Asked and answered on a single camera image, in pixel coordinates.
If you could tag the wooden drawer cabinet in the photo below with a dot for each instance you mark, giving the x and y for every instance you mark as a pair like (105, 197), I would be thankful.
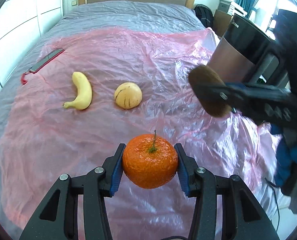
(221, 22)

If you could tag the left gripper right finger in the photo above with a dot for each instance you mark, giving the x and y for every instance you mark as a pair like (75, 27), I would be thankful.
(242, 215)

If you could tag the yellow banana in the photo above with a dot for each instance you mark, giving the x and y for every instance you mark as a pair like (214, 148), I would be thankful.
(84, 92)

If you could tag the grey bed cover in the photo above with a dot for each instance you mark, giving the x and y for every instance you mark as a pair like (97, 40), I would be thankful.
(151, 17)

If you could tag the pink plastic sheet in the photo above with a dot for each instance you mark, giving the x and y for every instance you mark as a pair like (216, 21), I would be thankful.
(43, 140)

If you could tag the steel black kettle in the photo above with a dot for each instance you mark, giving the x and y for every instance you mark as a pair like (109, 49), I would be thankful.
(243, 51)

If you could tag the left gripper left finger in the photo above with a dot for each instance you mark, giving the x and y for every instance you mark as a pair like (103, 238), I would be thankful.
(56, 215)

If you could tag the striped yellow pepino melon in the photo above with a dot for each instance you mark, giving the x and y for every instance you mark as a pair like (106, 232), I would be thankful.
(128, 95)

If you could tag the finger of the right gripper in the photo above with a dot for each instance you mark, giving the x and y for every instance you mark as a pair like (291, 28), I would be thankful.
(211, 100)
(242, 86)

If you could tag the dark kiwi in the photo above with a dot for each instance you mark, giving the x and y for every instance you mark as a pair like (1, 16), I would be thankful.
(202, 79)

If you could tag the white printer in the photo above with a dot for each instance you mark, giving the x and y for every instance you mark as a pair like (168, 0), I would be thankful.
(231, 8)

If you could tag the tangerine with stem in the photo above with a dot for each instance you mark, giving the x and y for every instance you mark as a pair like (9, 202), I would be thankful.
(149, 161)

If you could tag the black backpack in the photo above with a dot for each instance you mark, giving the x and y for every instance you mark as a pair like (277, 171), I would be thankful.
(205, 15)

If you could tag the smartphone with red case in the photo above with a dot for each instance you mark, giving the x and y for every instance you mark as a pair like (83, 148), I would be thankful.
(40, 64)

